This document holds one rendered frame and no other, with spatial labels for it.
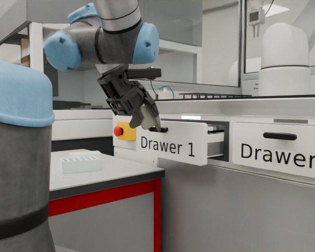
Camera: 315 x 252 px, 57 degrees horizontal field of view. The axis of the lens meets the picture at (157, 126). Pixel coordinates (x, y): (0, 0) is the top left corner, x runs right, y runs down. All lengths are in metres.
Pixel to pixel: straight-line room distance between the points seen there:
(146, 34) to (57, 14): 1.09
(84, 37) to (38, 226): 0.40
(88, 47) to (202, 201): 0.57
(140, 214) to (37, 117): 0.76
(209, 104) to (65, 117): 0.88
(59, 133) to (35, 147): 1.28
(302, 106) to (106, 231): 0.63
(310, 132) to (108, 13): 0.47
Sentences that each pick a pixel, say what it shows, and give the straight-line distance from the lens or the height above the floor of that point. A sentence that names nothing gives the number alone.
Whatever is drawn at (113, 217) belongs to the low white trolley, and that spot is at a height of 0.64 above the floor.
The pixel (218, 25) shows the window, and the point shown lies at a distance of 0.90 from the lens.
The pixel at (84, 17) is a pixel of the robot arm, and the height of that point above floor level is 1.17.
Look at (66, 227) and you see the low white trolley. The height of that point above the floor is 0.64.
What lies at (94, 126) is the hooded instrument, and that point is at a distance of 1.62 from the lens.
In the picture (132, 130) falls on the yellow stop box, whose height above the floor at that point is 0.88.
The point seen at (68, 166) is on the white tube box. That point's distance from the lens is 0.97.
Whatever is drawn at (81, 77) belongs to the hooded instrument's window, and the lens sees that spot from 1.62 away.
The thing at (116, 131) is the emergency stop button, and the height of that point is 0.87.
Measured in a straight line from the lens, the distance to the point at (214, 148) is 0.81.
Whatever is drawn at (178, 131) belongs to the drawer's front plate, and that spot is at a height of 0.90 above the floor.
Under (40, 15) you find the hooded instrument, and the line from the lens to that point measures 1.57.
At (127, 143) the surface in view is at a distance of 1.20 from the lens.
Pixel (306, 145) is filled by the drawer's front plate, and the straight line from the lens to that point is 0.71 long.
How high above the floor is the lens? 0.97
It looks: 4 degrees down
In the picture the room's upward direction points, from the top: straight up
